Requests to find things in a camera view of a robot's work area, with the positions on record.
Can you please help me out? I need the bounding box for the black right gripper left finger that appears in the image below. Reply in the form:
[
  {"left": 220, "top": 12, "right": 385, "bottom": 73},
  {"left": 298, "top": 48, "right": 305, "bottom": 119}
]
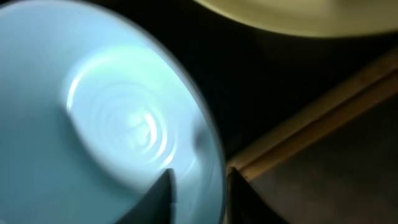
[{"left": 115, "top": 169, "right": 176, "bottom": 224}]

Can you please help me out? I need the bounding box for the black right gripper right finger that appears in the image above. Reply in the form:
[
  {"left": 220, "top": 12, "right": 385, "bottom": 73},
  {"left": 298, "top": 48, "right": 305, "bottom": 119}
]
[{"left": 226, "top": 167, "right": 288, "bottom": 224}]

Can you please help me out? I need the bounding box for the light blue plastic bowl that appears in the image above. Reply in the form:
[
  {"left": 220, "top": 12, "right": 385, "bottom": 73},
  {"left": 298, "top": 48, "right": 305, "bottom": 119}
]
[{"left": 1, "top": 1, "right": 227, "bottom": 223}]

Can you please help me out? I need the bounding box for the yellow plastic plate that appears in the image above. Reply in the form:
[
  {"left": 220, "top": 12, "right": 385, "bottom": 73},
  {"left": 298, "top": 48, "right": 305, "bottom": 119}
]
[{"left": 195, "top": 0, "right": 397, "bottom": 38}]

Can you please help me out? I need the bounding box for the dark brown serving tray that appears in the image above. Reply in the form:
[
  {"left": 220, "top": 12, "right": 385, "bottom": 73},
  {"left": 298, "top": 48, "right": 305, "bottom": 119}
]
[{"left": 86, "top": 0, "right": 398, "bottom": 224}]

